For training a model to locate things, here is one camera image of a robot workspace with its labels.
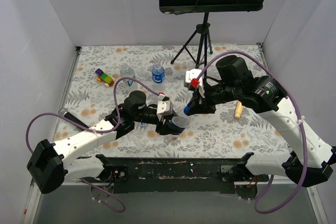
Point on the cream toy microphone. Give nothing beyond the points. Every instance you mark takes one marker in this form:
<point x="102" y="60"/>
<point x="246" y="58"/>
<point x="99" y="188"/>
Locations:
<point x="238" y="110"/>

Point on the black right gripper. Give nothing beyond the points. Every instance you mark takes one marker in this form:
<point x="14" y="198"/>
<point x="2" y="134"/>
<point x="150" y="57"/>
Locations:
<point x="199" y="102"/>

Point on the Pepsi label clear bottle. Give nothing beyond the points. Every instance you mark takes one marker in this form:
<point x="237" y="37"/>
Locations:
<point x="179" y="124"/>

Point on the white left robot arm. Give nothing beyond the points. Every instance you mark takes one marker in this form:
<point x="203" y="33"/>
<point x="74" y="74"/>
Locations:
<point x="51" y="164"/>

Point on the plain blue bottle cap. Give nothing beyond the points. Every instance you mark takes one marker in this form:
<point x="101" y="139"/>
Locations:
<point x="186" y="109"/>

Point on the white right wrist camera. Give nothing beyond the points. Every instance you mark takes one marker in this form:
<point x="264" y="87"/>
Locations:
<point x="193" y="80"/>

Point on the floral tablecloth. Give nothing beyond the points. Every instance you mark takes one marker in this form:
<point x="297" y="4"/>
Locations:
<point x="217" y="135"/>

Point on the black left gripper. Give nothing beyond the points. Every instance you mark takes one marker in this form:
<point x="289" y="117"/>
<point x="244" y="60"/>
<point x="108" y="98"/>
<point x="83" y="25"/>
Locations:
<point x="163" y="124"/>

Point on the white blue label bottle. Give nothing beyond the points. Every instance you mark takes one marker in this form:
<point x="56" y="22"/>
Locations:
<point x="127" y="71"/>

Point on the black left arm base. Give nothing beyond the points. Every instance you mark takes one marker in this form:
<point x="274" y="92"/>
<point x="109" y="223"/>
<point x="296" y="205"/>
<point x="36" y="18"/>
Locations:
<point x="117" y="174"/>

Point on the blue label water bottle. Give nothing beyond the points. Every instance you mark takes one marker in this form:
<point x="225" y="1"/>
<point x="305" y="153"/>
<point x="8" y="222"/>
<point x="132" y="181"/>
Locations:
<point x="158" y="77"/>

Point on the colourful toy block car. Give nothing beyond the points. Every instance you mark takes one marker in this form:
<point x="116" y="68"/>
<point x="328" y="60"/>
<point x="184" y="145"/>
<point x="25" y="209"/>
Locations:
<point x="104" y="78"/>

